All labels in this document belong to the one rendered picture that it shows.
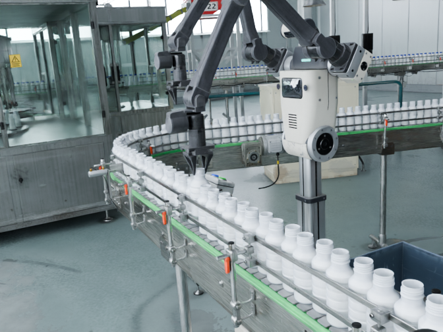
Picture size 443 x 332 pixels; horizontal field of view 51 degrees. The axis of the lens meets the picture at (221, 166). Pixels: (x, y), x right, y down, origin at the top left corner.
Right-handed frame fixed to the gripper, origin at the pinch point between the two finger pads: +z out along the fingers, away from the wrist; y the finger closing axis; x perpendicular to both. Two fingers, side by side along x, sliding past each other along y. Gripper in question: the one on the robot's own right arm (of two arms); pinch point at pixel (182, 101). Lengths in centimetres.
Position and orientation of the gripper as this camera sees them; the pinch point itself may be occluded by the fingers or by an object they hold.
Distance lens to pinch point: 200.2
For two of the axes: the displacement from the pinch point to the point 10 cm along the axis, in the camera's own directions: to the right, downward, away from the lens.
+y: -8.8, 1.7, -4.4
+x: 4.7, 1.8, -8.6
